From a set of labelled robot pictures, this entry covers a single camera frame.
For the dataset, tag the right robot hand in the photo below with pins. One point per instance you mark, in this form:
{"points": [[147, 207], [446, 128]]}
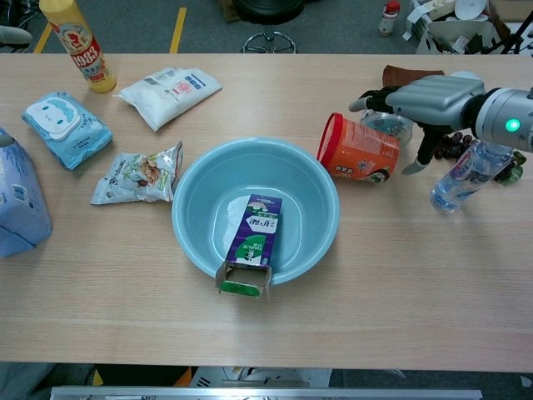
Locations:
{"points": [[437, 100]]}

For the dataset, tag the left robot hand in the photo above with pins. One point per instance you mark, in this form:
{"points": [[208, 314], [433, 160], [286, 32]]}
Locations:
{"points": [[14, 35]]}

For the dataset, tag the purple grape bunch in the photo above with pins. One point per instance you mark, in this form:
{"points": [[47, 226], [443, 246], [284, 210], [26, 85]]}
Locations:
{"points": [[447, 146]]}

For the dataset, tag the clear water bottle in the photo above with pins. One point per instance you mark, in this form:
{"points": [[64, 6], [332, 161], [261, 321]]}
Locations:
{"points": [[458, 183]]}

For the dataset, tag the orange instant noodle cup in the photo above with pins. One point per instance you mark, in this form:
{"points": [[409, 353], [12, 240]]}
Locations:
{"points": [[358, 146]]}

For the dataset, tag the silver snack packet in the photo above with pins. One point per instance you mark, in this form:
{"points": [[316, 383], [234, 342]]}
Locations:
{"points": [[137, 177]]}

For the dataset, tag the purple toothpaste box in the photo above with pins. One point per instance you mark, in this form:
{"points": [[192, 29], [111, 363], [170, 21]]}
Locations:
{"points": [[256, 233]]}

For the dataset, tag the yellow bottle with red label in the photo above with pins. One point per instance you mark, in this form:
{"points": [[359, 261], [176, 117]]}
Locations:
{"points": [[83, 50]]}

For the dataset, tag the white lighthouse toy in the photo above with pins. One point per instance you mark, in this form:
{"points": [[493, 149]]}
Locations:
{"points": [[388, 21]]}

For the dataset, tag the white salt bag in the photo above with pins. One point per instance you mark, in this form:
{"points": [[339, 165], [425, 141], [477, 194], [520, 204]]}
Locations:
{"points": [[166, 96]]}

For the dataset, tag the white round table grommet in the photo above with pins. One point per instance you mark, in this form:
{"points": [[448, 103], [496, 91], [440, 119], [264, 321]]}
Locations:
{"points": [[466, 75]]}

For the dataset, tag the brown cloth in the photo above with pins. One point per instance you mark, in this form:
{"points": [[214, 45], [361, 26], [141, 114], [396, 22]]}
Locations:
{"points": [[395, 75]]}

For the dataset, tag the clear jar of clips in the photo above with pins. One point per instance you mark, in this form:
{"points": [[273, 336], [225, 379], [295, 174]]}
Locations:
{"points": [[387, 123]]}

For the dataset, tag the white cardboard box of clutter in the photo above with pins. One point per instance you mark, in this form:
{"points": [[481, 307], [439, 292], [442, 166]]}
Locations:
{"points": [[441, 29]]}

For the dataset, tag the black tripod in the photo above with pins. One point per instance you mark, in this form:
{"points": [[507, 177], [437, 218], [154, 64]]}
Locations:
{"points": [[516, 39]]}

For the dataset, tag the blue wet wipes pack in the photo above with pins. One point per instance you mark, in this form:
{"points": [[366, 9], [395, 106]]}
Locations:
{"points": [[62, 125]]}

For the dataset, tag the large blue tissue pack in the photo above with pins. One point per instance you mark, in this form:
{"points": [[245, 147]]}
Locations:
{"points": [[21, 200]]}

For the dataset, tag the chrome stool base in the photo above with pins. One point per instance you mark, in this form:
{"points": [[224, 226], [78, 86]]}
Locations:
{"points": [[270, 41]]}

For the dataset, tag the black stool seat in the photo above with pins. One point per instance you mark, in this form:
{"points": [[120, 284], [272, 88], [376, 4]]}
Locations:
{"points": [[268, 10]]}

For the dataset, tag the brown cardboard box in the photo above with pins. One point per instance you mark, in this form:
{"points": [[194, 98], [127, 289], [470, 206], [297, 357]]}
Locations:
{"points": [[227, 10]]}

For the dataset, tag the light blue plastic basin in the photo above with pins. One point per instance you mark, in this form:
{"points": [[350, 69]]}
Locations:
{"points": [[200, 216]]}

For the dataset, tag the aluminium rail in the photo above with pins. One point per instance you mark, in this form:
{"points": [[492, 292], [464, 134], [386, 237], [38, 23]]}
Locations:
{"points": [[266, 393]]}

